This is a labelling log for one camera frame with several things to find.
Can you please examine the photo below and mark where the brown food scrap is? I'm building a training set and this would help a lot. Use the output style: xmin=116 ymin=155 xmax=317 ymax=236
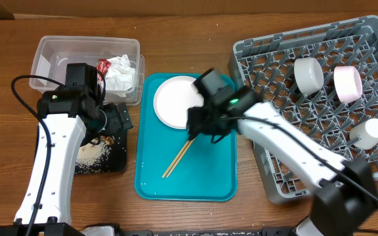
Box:
xmin=89 ymin=136 xmax=115 ymax=146

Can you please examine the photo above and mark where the large pink plate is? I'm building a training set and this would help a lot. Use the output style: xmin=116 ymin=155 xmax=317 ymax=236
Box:
xmin=154 ymin=75 xmax=203 ymax=129

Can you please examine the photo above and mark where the white napkin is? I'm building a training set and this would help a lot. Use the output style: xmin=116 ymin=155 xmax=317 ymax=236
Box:
xmin=104 ymin=54 xmax=135 ymax=97

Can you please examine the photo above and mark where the red snack wrapper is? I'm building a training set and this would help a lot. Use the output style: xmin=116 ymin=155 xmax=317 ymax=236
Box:
xmin=96 ymin=58 xmax=112 ymax=75

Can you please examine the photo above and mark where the grey bowl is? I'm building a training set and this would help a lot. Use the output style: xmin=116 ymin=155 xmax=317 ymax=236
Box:
xmin=294 ymin=58 xmax=324 ymax=95

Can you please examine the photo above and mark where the small pink plate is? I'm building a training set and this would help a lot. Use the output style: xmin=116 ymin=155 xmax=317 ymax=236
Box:
xmin=333 ymin=66 xmax=363 ymax=104

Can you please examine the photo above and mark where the small white cup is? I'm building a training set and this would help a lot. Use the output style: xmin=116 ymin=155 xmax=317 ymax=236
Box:
xmin=349 ymin=118 xmax=378 ymax=149

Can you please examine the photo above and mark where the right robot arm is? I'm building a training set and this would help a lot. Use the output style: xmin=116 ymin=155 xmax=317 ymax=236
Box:
xmin=186 ymin=86 xmax=378 ymax=235

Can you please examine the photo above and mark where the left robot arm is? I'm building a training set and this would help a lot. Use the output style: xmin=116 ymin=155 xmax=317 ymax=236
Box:
xmin=0 ymin=85 xmax=133 ymax=235

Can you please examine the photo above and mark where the grey dishwasher rack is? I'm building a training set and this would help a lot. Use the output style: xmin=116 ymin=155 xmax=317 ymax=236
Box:
xmin=227 ymin=14 xmax=378 ymax=205

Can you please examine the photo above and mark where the black plastic tray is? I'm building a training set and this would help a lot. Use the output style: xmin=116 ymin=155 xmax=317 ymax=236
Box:
xmin=36 ymin=103 xmax=129 ymax=174

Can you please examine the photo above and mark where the teal serving tray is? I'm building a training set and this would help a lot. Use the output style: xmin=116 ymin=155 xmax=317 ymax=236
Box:
xmin=135 ymin=73 xmax=237 ymax=201

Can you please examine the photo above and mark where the clear plastic bin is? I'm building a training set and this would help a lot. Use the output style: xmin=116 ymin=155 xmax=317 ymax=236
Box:
xmin=31 ymin=35 xmax=145 ymax=106

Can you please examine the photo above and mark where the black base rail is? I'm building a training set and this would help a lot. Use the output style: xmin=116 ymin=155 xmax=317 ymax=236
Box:
xmin=80 ymin=222 xmax=308 ymax=236

